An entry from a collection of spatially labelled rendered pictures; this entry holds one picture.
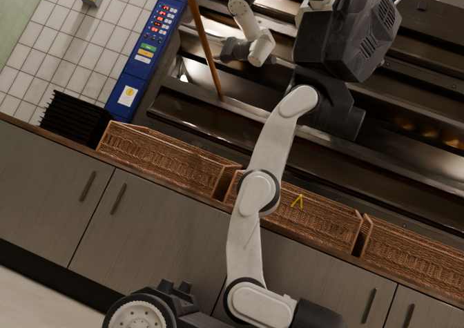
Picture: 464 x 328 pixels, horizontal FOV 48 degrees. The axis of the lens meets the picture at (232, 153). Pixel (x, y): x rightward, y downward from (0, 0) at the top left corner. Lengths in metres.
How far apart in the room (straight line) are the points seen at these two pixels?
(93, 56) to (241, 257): 1.73
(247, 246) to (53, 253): 0.88
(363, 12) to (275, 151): 0.54
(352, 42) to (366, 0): 0.15
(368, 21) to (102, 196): 1.23
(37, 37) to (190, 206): 1.57
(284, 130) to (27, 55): 1.88
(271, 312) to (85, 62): 1.92
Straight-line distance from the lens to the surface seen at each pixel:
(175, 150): 2.21
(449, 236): 2.72
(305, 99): 1.76
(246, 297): 1.63
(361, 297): 2.06
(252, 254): 1.68
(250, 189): 1.66
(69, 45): 3.15
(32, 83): 3.14
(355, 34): 1.78
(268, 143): 1.74
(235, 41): 2.21
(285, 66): 2.68
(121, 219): 2.16
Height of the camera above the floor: 0.34
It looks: 12 degrees up
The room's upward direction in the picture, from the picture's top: 23 degrees clockwise
